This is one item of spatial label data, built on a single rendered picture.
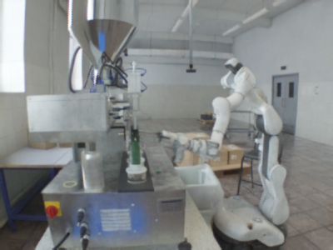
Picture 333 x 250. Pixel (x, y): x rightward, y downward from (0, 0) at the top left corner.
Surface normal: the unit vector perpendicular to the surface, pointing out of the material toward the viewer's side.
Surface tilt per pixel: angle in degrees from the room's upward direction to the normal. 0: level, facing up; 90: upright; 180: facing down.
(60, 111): 90
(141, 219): 90
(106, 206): 90
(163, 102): 90
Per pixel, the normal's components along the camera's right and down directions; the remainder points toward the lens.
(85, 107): 0.16, 0.15
